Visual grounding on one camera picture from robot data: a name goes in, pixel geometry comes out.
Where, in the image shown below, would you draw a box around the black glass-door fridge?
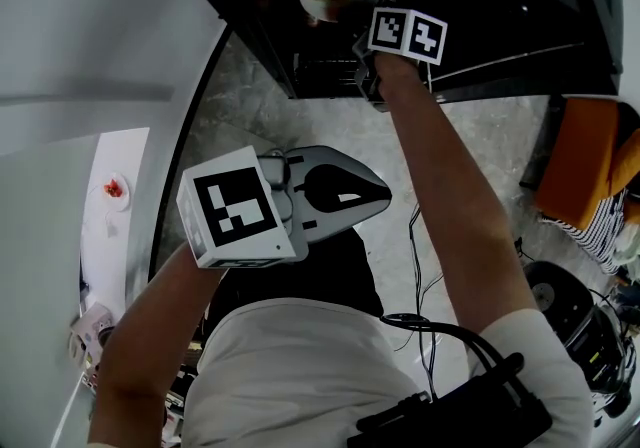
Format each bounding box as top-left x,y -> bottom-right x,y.
168,0 -> 625,103

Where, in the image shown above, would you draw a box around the white charger cable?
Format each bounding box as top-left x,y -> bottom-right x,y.
82,183 -> 121,240

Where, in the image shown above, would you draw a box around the black round appliance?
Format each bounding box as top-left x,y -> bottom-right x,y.
523,259 -> 632,420

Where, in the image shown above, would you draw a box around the black waist pack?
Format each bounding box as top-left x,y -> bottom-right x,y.
346,353 -> 554,448

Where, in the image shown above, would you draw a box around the person's left forearm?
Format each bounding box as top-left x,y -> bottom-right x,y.
87,239 -> 230,448

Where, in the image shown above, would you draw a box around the black floor cable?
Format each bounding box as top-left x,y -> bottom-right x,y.
407,203 -> 446,400

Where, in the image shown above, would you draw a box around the striped cloth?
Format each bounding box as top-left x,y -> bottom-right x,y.
538,188 -> 632,276

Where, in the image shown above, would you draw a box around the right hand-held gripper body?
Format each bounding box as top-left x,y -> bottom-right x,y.
351,7 -> 449,108

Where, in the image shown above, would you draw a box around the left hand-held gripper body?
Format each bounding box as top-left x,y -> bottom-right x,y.
175,145 -> 311,270

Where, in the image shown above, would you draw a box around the black pack cable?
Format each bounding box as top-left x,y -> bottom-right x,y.
379,311 -> 516,387

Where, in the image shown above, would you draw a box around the orange cushion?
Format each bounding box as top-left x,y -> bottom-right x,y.
533,95 -> 640,232

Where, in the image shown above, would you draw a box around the person's white shirt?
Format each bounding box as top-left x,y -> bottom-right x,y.
181,297 -> 595,448

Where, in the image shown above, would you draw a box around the person's right forearm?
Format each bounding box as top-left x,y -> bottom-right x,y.
373,53 -> 540,337

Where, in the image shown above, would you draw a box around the white printed bag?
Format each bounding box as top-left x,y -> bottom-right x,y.
68,302 -> 117,368

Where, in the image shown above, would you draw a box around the small plate with red fruit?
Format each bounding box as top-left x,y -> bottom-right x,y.
101,170 -> 133,213

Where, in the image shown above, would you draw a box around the person's black trousers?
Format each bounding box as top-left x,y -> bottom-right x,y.
205,224 -> 385,337

